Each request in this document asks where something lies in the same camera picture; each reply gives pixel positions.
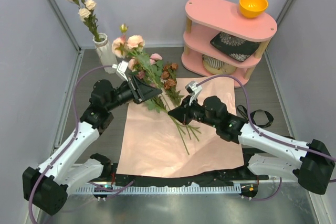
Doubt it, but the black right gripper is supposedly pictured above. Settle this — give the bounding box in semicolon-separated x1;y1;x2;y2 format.
169;94;219;128

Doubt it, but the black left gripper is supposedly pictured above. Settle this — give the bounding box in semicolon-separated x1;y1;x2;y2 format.
106;74;161;111

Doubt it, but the pink artificial flower bouquet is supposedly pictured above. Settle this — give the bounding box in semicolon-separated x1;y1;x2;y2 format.
128;53;201;156

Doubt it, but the pink wrapping paper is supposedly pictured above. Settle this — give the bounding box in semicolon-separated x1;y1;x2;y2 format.
116;74;245;179

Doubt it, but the peach peony flower stem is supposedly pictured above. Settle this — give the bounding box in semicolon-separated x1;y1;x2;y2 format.
112;24;163;89

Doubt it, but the black ribbon with gold lettering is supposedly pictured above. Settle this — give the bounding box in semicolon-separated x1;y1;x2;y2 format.
237;105;274;129

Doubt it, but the cream rose flower stem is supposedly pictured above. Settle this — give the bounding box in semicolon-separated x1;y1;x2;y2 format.
66;0;102;42

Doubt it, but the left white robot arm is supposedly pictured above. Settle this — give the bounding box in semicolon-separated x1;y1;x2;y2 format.
23;76;162;216

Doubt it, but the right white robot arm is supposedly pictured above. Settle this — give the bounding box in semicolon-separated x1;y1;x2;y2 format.
168;95;335;195

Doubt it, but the white ribbed ceramic vase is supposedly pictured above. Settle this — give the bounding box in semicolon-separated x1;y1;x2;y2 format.
93;33;118;74

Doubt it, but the striped ceramic bowl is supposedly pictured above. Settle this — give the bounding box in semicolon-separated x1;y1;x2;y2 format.
202;55;237;74

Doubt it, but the pink three-tier shelf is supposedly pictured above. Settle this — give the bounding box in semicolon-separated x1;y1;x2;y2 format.
181;0;277;87

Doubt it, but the black floral square plate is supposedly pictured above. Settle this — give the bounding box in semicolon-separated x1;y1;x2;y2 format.
210;32;260;62

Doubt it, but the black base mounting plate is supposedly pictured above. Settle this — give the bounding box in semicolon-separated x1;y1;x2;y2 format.
106;164;269;187

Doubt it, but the orange plastic bowl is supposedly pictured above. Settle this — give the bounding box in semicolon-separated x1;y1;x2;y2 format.
239;0;268;18

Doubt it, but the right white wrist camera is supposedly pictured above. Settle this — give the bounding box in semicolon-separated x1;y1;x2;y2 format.
185;81;203;105

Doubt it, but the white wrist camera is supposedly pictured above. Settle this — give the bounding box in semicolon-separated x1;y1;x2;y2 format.
185;81;203;105
112;61;129;82

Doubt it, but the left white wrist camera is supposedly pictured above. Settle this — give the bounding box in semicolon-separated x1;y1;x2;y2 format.
112;61;129;82

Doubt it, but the white perforated cable duct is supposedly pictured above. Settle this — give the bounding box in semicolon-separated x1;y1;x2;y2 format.
74;184;241;197

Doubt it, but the aluminium frame rail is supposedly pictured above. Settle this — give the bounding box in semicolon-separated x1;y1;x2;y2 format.
33;163;322;185

